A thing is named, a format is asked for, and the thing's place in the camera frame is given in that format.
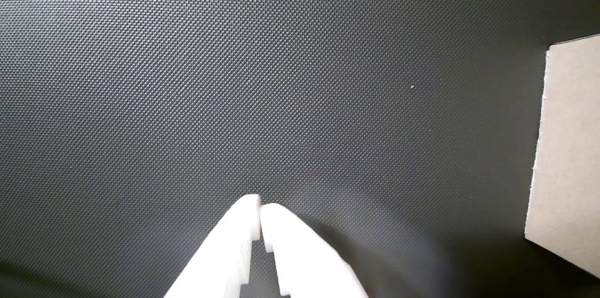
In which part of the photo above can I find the dark grey textured mat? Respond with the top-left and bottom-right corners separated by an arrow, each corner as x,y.
0,0 -> 600,298

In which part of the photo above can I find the small open cardboard box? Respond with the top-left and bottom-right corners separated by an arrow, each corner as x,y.
524,34 -> 600,280

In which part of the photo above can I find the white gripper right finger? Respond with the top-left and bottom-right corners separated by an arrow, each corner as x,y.
260,203 -> 369,298

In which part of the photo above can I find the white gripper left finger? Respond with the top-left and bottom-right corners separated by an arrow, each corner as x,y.
164,194 -> 262,298

